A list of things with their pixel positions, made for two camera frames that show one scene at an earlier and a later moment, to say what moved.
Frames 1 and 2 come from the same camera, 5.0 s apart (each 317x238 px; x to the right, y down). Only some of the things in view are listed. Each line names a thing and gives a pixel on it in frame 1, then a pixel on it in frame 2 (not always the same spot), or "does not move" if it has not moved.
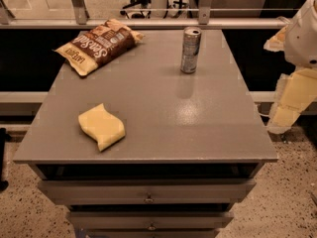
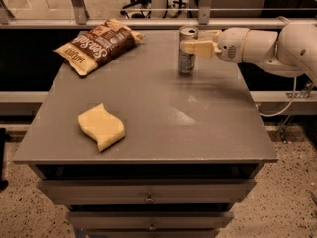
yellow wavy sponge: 102,126 does not move
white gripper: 302,42 to 230,45
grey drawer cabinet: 192,145 does not move
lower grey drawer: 150,219 does not move
